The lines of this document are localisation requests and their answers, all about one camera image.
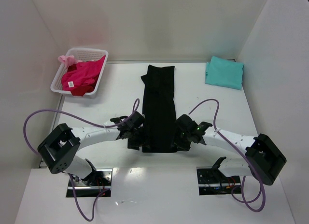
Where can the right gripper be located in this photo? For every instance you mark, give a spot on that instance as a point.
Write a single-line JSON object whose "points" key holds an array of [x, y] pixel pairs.
{"points": [[181, 142]]}

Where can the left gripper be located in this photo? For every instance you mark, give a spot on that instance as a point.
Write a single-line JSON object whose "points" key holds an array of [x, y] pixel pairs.
{"points": [[134, 140]]}

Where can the black t shirt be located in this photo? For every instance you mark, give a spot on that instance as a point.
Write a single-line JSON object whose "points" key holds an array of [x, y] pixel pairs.
{"points": [[159, 109]]}

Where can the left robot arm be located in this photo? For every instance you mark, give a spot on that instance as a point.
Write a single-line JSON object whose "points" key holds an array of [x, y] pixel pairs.
{"points": [[59, 148]]}

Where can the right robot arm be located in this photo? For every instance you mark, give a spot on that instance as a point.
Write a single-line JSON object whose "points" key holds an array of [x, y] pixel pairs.
{"points": [[265, 160]]}

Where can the red t shirt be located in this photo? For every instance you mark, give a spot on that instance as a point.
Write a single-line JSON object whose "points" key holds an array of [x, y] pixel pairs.
{"points": [[82, 90]]}

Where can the folded teal t shirt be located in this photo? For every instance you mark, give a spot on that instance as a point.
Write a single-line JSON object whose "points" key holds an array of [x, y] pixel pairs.
{"points": [[224, 73]]}

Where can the magenta t shirt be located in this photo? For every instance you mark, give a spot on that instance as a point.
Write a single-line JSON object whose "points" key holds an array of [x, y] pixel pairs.
{"points": [[82, 73]]}

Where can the white plastic basket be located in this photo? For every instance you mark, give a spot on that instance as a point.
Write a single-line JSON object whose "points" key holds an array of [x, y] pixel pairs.
{"points": [[83, 55]]}

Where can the pink cloth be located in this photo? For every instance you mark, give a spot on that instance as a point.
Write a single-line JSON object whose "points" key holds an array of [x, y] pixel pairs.
{"points": [[67, 60]]}

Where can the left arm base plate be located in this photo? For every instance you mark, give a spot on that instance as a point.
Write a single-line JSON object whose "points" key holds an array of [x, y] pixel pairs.
{"points": [[101, 184]]}

